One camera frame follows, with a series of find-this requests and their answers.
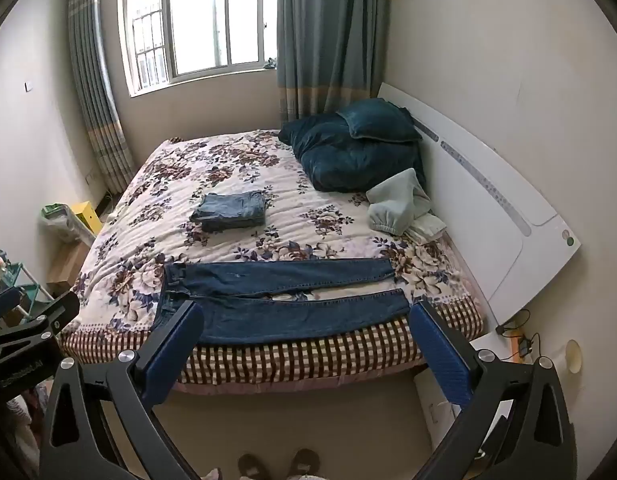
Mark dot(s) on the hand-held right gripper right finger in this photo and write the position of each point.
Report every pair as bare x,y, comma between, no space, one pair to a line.
441,355

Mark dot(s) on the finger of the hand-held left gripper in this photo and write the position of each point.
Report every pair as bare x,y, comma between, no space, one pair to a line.
53,310
3,305

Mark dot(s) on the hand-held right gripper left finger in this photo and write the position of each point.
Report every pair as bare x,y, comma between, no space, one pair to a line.
173,345

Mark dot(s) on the blue denim pants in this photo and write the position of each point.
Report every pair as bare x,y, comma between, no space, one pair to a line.
288,315

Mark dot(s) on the teal storage rack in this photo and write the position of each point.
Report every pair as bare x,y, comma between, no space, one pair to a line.
31,292

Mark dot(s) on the brown cardboard box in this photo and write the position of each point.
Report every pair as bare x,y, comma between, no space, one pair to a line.
68,262

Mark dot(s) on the white nightstand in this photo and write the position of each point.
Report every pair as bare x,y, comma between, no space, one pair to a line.
438,415

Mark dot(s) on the pile of clothes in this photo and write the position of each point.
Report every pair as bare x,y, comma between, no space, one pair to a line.
13,430

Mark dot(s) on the plastic bag with green contents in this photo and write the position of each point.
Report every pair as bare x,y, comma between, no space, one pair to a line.
58,220

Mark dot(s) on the yellow box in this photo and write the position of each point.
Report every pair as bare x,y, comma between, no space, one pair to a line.
86,215

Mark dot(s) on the cream white garment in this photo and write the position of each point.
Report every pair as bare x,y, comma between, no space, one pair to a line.
428,227

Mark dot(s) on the folded blue jeans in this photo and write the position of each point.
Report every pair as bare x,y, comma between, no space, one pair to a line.
231,210

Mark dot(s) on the white bed headboard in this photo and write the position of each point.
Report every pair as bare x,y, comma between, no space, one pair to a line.
468,200

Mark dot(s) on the floral bed blanket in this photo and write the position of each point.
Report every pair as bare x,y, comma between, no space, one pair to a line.
163,185

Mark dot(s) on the light grey sweatpants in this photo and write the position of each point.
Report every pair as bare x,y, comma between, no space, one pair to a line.
393,200

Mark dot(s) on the brown slipper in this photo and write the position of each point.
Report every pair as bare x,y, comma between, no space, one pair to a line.
303,462

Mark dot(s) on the large dark teal pillow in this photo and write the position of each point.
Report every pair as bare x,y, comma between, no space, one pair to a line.
348,160

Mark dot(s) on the grey blue curtain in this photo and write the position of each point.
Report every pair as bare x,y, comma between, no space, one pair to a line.
328,35
96,85

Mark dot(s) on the small dark teal pillow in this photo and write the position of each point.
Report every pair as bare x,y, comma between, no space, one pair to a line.
378,120

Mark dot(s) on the window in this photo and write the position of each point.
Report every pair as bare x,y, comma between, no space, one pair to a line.
198,20

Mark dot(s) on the round cream wall cover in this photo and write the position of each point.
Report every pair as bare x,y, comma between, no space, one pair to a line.
573,356

